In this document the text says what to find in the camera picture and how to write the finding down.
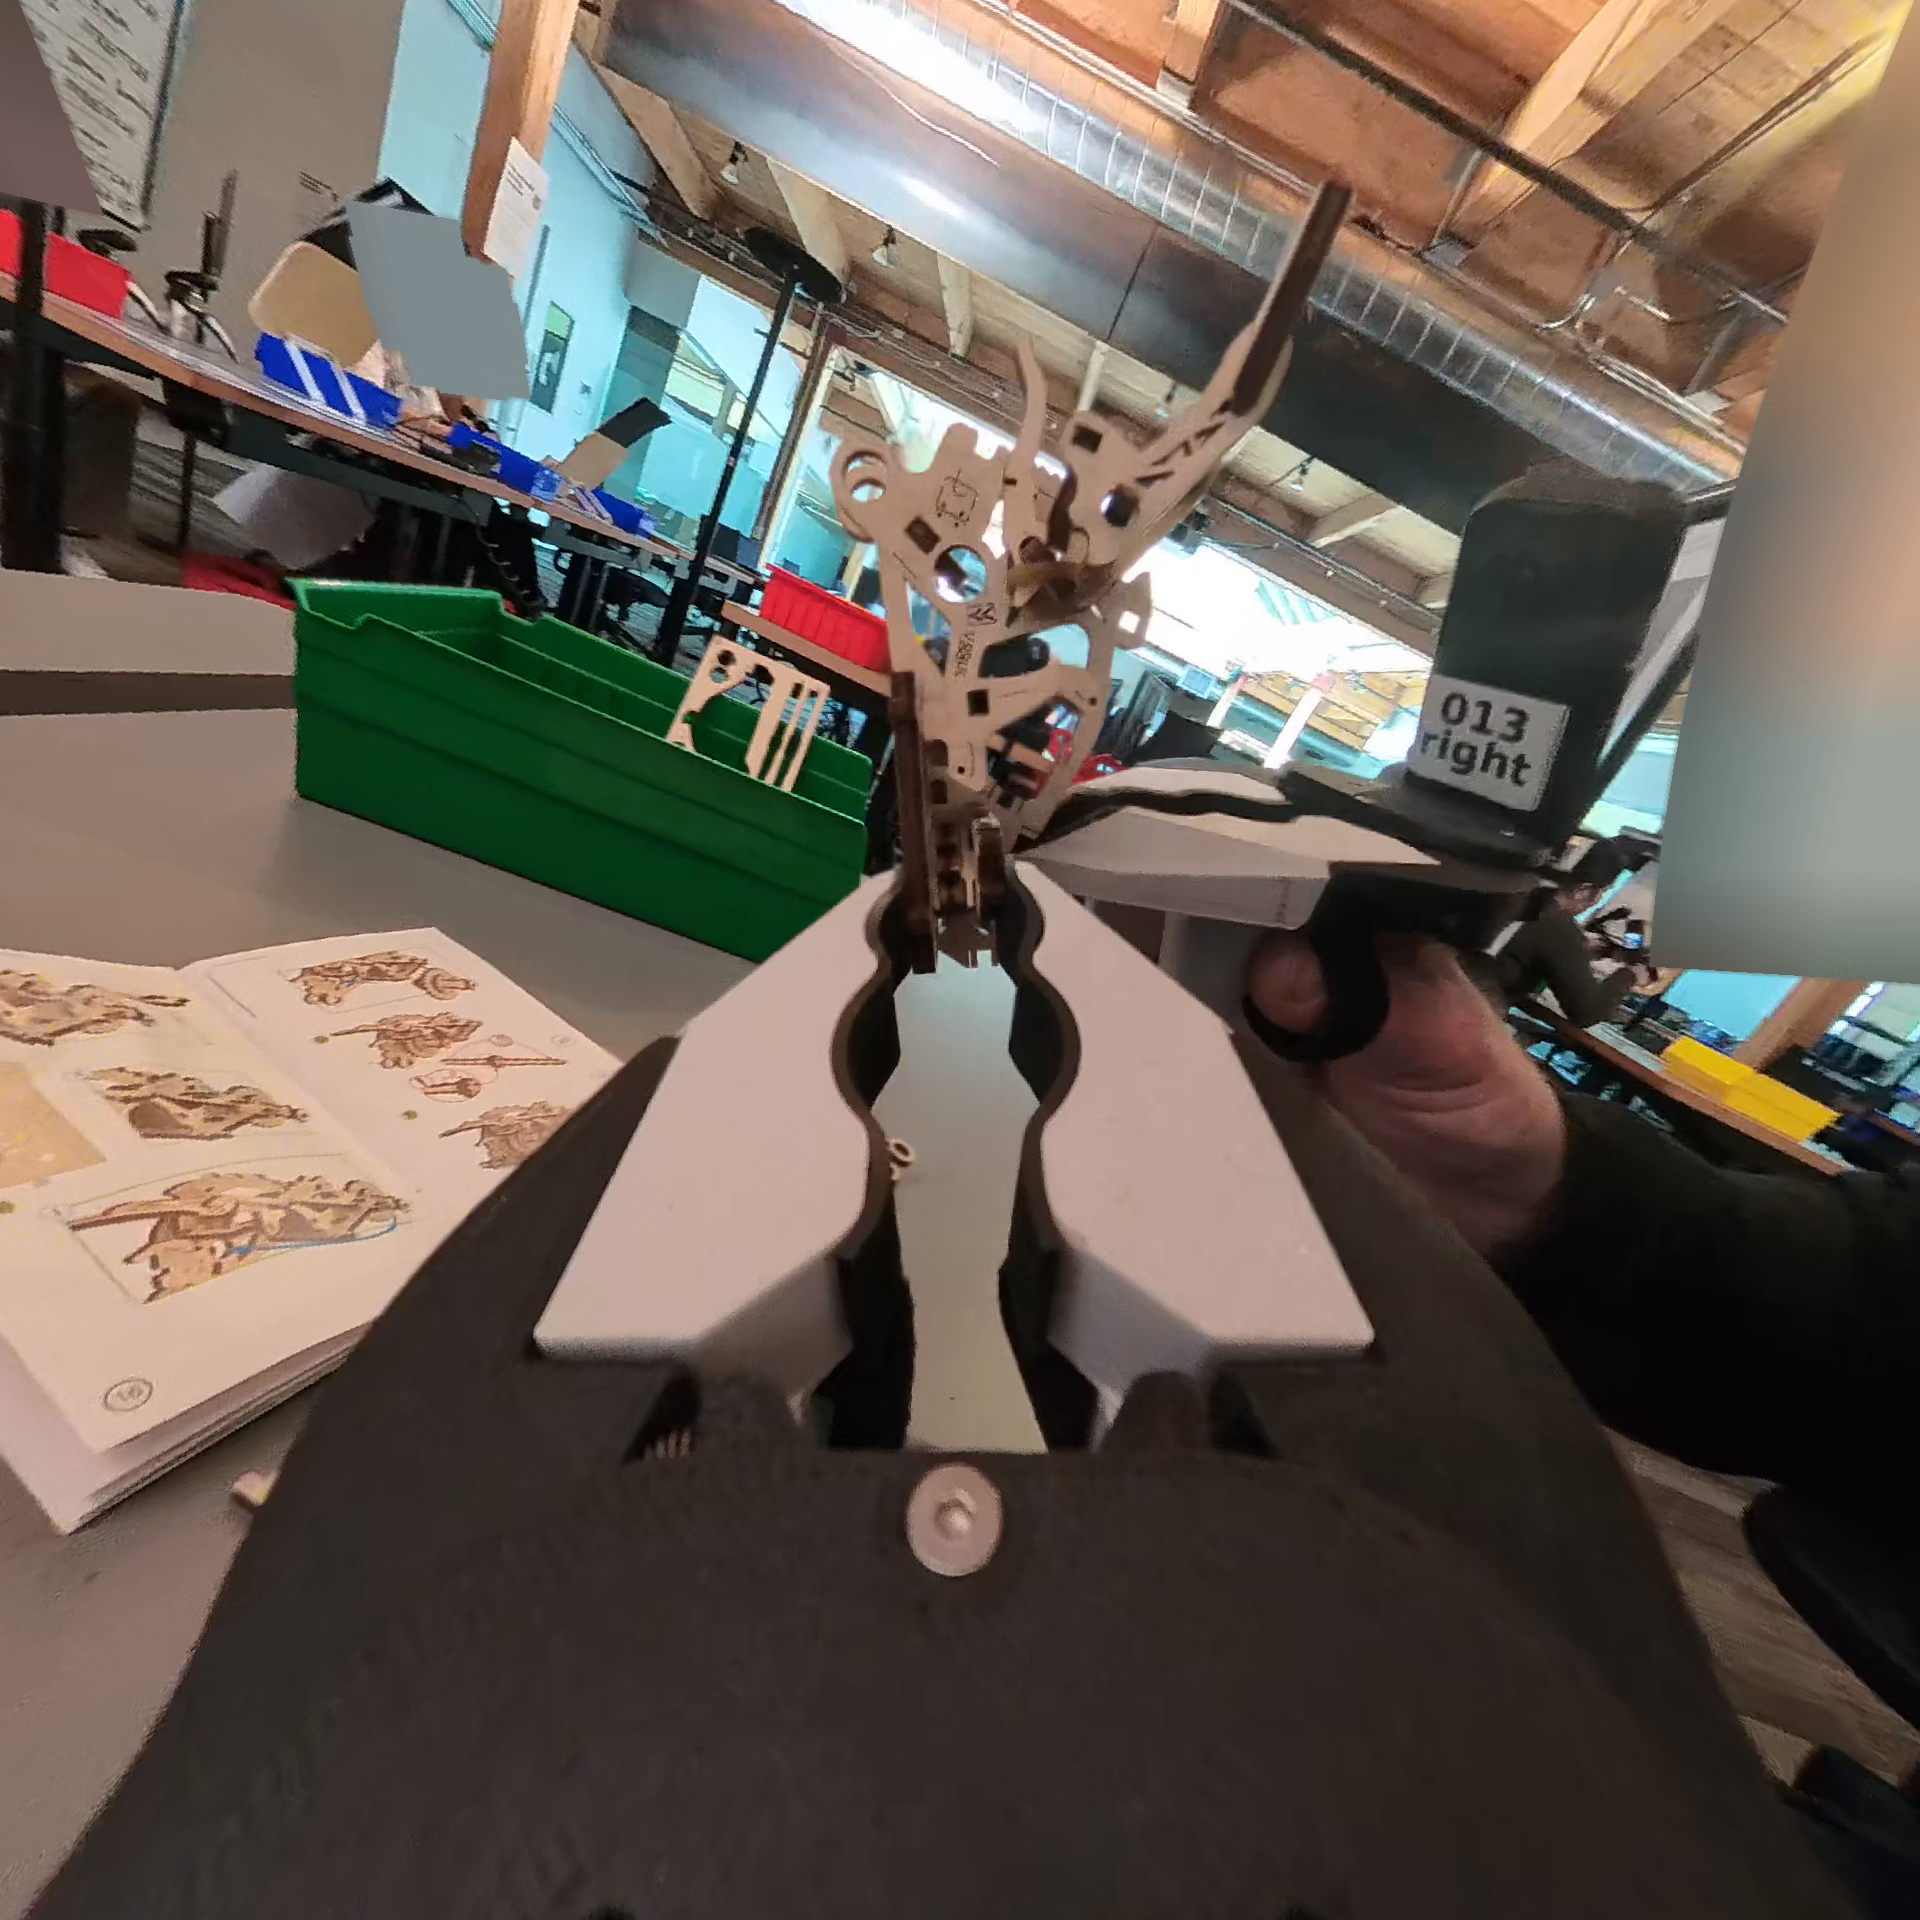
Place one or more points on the white paper notice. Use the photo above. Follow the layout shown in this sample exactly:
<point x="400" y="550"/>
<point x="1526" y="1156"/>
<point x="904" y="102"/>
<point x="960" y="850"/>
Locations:
<point x="521" y="203"/>

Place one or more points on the person's right hand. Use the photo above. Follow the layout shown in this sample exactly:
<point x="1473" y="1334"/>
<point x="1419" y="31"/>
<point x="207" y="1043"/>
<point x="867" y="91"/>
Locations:
<point x="1424" y="1097"/>

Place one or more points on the black light stand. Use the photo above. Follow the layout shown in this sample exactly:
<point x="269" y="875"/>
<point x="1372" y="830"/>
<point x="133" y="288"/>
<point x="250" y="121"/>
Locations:
<point x="793" y="258"/>

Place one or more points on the yellow plastic bin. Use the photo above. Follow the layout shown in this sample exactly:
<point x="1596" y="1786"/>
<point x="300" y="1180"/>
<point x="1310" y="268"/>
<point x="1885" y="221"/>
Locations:
<point x="1742" y="1076"/>

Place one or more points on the red plastic bin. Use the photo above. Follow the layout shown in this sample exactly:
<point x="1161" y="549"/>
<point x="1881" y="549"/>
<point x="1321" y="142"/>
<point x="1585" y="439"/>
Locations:
<point x="58" y="268"/>
<point x="820" y="616"/>

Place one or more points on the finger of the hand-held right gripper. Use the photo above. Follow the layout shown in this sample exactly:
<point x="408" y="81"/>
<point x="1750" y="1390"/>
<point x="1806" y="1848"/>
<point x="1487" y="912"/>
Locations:
<point x="1200" y="873"/>
<point x="1186" y="783"/>

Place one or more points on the open instruction booklet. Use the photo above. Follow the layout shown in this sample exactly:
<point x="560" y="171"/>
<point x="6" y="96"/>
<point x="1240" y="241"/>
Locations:
<point x="227" y="1349"/>

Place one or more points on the white wall poster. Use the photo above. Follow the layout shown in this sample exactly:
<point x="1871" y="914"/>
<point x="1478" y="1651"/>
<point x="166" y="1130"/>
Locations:
<point x="119" y="73"/>

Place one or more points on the green plastic bin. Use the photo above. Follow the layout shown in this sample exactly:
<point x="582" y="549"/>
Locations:
<point x="495" y="750"/>

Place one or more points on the blue striped plastic bin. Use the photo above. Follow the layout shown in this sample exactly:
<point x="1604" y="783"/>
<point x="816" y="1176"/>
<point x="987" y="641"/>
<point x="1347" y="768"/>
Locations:
<point x="324" y="377"/>

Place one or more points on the silver ventilation duct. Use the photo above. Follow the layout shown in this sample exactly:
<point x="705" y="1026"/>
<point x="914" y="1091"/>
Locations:
<point x="1501" y="354"/>

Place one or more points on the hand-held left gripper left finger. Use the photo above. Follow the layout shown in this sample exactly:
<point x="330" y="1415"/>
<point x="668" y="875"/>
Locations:
<point x="721" y="1170"/>

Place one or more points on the slotted laser-cut wooden sheet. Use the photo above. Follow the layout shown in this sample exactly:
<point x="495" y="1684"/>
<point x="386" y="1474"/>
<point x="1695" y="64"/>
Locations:
<point x="705" y="719"/>

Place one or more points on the person's right forearm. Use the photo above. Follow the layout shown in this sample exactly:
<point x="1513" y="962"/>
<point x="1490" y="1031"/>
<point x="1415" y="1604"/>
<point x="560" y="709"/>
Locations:
<point x="1727" y="1293"/>

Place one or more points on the small black tripod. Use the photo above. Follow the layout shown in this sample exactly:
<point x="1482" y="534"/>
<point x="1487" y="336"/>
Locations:
<point x="204" y="277"/>

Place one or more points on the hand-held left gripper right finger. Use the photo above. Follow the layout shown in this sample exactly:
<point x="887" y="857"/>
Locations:
<point x="1186" y="1184"/>

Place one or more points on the wooden buggy model frame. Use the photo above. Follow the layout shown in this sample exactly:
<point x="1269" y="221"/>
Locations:
<point x="936" y="719"/>

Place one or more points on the open cardboard box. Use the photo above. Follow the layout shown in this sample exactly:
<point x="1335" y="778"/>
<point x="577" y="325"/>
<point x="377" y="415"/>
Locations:
<point x="618" y="445"/>

